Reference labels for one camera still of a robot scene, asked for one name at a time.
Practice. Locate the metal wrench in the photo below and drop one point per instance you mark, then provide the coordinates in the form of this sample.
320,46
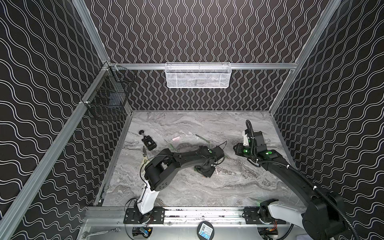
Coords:
86,235

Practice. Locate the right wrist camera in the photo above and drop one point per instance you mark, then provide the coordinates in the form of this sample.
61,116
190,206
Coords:
253,140

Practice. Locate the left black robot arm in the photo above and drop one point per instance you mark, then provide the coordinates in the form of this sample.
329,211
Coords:
162,169

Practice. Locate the dark green pen upper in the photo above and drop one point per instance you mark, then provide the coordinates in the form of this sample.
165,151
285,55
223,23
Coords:
202,138

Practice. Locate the small black clamp vise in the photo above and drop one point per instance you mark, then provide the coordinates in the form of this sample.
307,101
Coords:
149,143

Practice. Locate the black wire basket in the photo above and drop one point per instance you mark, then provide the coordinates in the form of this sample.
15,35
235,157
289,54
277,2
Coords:
110,100

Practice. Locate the white wire mesh basket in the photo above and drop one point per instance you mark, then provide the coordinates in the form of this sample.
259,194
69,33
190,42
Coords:
194,75

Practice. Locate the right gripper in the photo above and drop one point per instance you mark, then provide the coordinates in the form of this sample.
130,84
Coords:
240,149

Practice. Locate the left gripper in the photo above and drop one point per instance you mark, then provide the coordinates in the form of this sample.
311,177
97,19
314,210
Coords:
205,169

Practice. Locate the round black labelled disc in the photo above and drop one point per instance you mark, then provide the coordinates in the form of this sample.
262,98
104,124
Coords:
205,231

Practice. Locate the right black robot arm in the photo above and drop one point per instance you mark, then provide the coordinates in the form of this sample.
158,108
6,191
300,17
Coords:
324,215

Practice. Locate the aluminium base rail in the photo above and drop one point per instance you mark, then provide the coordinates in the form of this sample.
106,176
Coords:
178,217

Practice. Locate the yellow handled scissors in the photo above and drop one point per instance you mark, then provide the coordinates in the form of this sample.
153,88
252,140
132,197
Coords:
144,160

